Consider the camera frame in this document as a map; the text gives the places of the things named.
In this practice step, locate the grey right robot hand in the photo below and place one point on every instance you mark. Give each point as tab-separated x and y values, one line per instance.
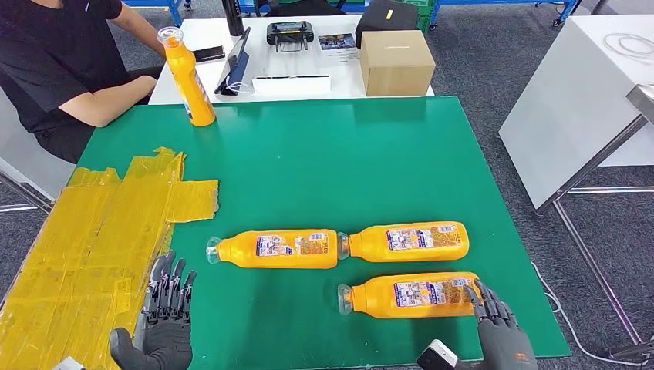
503	342

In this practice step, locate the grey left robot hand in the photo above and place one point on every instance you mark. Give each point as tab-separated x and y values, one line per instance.
163	342

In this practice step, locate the orange detergent bottle clear cap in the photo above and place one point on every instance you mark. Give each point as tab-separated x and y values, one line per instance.
375	299
186	81
373	245
242	251

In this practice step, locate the person's left forearm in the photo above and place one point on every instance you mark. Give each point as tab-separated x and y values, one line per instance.
140	25

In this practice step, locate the person's right forearm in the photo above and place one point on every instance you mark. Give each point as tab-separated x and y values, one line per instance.
102	104

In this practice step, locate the black drink bottle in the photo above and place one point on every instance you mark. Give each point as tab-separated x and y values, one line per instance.
233	18

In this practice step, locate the yellow taped cardboard sheet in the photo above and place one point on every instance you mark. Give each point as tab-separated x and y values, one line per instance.
92	255

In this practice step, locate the large white table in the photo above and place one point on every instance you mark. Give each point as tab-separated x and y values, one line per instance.
562	112

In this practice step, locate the white panel desk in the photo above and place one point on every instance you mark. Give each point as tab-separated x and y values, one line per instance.
15	148

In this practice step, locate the flat white box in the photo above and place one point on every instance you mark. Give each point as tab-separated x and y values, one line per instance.
291	86

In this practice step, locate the tablet in blue case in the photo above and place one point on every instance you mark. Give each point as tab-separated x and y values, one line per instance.
237	64

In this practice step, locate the black smartphone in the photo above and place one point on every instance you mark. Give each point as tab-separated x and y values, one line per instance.
212	53

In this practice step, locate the brown cardboard box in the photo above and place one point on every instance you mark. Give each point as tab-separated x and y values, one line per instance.
396	64

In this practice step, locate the person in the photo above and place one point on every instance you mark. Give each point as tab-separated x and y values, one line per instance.
41	61

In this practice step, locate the green plastic crate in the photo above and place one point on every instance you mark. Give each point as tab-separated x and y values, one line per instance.
425	19

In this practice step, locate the black remote controller with screen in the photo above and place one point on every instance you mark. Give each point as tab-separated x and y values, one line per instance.
289	32

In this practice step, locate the black bag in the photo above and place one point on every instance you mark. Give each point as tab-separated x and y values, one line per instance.
384	20

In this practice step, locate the printed pamphlet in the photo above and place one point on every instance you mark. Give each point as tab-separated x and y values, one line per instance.
336	41

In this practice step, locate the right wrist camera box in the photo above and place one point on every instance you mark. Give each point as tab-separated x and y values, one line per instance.
437	355

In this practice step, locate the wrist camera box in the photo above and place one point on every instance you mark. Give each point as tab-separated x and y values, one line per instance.
69	364
437	355

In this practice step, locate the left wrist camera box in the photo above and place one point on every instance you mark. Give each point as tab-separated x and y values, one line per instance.
69	364

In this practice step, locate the metal table frame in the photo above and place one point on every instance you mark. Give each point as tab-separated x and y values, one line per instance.
643	99

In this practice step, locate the blue rack frame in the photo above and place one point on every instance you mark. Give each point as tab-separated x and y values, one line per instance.
171	4
511	2

